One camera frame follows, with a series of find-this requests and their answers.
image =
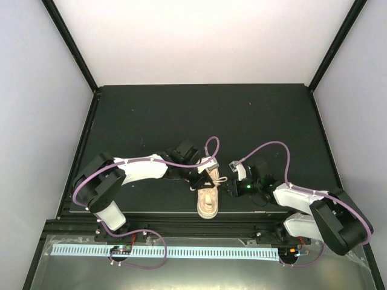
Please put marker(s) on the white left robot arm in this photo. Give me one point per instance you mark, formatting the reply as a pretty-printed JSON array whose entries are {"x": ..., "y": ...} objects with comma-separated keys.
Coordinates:
[{"x": 98, "y": 183}]

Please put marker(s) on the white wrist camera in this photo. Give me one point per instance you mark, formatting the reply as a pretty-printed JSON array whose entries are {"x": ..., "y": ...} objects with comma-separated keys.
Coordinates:
[
  {"x": 207, "y": 163},
  {"x": 238, "y": 168}
]

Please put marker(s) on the beige worn sneaker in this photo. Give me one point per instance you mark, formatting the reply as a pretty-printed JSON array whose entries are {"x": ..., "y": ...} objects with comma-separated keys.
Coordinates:
[{"x": 207, "y": 203}]

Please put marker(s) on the small right circuit board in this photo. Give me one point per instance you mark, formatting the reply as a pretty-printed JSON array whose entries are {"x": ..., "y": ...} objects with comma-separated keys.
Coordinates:
[{"x": 297, "y": 252}]

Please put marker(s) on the small circuit board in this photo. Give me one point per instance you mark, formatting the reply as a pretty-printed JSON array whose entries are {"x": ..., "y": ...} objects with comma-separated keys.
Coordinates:
[
  {"x": 121, "y": 249},
  {"x": 297, "y": 252}
]

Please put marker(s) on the white slotted cable duct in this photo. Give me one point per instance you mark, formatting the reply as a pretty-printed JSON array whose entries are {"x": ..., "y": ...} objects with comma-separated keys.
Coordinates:
[{"x": 169, "y": 252}]

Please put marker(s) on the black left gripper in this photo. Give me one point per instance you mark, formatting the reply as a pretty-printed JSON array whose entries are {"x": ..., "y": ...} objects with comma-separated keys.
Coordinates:
[{"x": 198, "y": 183}]

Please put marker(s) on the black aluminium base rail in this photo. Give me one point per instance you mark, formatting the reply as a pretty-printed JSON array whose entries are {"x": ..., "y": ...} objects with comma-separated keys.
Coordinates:
[{"x": 266, "y": 227}]

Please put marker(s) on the black left corner frame post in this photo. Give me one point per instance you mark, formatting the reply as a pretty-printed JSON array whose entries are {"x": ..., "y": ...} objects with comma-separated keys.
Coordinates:
[{"x": 65, "y": 34}]

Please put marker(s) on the black left floor frame rail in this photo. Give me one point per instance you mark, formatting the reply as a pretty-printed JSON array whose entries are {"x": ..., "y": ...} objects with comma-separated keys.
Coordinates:
[{"x": 79, "y": 151}]

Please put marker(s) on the black right corner frame post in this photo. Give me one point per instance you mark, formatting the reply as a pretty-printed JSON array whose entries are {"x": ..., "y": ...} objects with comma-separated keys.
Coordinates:
[{"x": 337, "y": 42}]

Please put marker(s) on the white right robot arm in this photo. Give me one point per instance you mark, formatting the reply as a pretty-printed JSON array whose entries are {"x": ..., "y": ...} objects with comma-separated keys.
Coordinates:
[{"x": 331, "y": 217}]

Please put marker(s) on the black right floor frame rail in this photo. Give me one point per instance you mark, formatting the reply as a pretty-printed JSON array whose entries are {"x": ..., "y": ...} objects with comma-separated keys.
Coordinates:
[{"x": 325, "y": 137}]

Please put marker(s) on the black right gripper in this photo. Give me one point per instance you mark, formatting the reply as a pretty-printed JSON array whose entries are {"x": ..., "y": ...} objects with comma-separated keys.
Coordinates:
[{"x": 238, "y": 191}]

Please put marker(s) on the small left circuit board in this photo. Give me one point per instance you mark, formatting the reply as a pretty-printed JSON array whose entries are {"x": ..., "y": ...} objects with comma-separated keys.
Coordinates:
[{"x": 121, "y": 249}]

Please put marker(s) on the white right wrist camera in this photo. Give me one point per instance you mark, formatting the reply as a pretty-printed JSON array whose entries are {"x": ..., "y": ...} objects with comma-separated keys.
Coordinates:
[{"x": 238, "y": 168}]

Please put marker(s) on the black floor frame rail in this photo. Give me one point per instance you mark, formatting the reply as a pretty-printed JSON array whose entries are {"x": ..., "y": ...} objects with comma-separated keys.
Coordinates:
[
  {"x": 79, "y": 151},
  {"x": 325, "y": 137}
]

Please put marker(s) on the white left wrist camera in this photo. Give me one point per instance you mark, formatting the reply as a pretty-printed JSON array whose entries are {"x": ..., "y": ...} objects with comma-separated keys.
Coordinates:
[{"x": 207, "y": 163}]

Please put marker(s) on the black corner frame post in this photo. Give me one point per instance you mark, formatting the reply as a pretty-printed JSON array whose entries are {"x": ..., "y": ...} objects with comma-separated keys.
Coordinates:
[
  {"x": 337, "y": 42},
  {"x": 65, "y": 34}
]

